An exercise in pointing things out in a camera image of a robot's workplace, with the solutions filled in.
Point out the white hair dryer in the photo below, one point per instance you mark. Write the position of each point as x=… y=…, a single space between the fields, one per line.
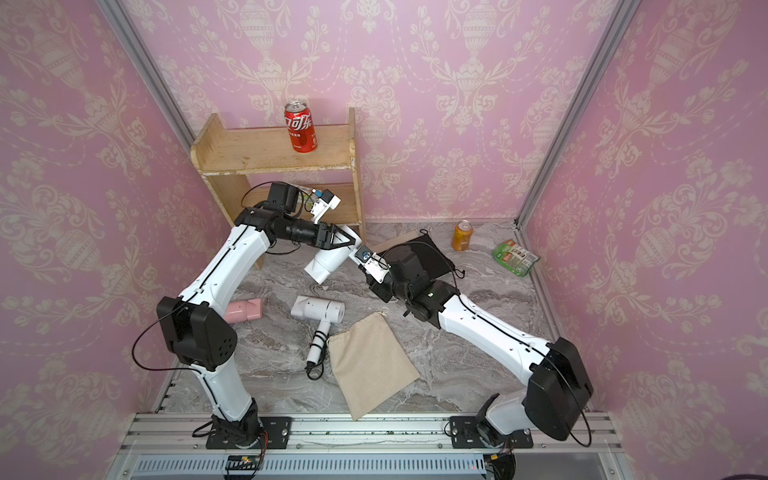
x=326 y=262
x=325 y=313

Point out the green snack packet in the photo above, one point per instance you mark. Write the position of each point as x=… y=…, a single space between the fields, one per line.
x=515 y=258

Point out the wooden two-tier shelf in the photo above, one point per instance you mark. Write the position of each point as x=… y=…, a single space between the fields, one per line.
x=226 y=158

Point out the aluminium front rail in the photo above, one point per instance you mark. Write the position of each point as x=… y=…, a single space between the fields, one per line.
x=429 y=445

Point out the pink hair dryer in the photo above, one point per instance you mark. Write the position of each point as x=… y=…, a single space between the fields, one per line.
x=244 y=310

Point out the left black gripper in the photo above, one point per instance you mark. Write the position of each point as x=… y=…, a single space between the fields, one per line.
x=326 y=239

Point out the black drawstring pouch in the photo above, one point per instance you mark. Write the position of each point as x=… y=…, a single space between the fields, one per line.
x=432 y=259

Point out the beige pouch under black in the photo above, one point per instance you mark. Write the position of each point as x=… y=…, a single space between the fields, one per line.
x=403 y=238

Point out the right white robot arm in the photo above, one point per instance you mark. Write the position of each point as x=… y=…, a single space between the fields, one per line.
x=557 y=386

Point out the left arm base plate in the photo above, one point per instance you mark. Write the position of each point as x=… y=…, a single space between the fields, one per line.
x=248 y=433

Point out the beige linen drawstring bag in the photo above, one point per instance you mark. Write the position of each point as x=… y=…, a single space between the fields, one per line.
x=369 y=364

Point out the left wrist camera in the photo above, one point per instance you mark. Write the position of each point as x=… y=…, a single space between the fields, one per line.
x=322 y=202

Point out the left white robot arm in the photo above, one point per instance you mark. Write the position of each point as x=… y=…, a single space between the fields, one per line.
x=193 y=324

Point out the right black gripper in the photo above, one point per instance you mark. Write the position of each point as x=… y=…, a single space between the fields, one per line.
x=378 y=290

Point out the red cola can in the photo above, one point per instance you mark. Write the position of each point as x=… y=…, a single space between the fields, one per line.
x=300 y=126

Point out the orange drink can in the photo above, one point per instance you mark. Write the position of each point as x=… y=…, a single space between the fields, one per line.
x=462 y=235

